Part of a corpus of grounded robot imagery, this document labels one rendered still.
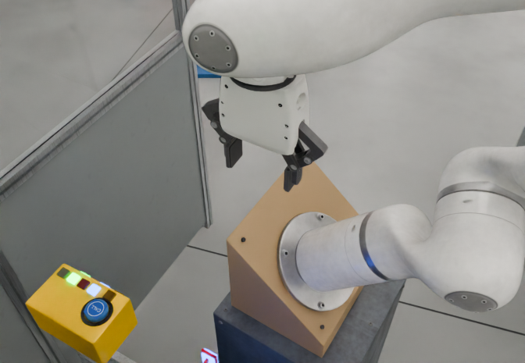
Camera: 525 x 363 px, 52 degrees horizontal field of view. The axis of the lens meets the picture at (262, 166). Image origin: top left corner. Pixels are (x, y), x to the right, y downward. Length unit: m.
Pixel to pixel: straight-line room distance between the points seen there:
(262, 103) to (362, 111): 2.47
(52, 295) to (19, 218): 0.45
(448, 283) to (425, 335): 1.51
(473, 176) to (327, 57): 0.40
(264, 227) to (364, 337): 0.30
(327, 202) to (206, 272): 1.26
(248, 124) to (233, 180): 2.01
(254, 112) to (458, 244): 0.32
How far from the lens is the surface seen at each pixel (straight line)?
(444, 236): 0.76
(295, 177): 0.67
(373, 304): 1.18
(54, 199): 1.55
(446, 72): 3.46
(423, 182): 2.73
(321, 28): 0.42
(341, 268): 0.94
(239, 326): 1.13
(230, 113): 0.63
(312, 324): 1.05
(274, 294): 1.01
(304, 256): 1.01
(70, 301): 1.05
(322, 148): 0.62
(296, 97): 0.59
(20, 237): 1.52
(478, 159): 0.79
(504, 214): 0.78
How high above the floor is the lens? 1.93
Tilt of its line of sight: 46 degrees down
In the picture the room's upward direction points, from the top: straight up
